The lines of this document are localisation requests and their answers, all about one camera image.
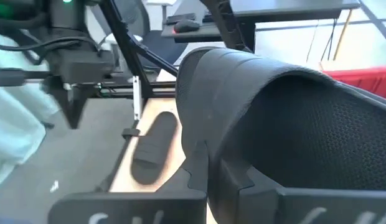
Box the red plastic bin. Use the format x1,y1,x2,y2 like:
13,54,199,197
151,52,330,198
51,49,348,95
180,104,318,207
322,65,386,101

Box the yellow cable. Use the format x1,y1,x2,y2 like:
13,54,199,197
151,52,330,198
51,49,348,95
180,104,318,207
332,8,353,62

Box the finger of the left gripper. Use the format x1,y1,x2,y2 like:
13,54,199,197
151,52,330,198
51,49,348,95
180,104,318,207
54,83,94,129

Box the black table frame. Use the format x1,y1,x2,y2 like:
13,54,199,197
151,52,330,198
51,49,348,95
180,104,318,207
96,0,256,192

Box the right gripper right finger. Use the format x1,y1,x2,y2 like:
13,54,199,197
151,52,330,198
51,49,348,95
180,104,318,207
219,160,386,224

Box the black computer mouse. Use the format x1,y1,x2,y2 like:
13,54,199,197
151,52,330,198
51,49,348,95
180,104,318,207
173,19,200,34

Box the pale green cloth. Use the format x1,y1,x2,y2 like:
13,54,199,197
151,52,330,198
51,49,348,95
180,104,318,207
0,30,62,189

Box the black slide sandal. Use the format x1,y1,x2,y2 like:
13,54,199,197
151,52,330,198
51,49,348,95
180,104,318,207
175,46,386,224
130,111,179,185

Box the silver frame bracket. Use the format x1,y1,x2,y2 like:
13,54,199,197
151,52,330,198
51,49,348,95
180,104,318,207
133,75,143,121

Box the black keyboard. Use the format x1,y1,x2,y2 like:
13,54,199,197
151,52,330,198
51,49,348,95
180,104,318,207
166,12,197,24

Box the black desk top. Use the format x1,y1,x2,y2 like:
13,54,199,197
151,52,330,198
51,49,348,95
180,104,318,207
229,0,361,20

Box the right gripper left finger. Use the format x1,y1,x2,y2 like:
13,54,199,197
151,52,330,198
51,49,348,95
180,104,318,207
48,141,209,224

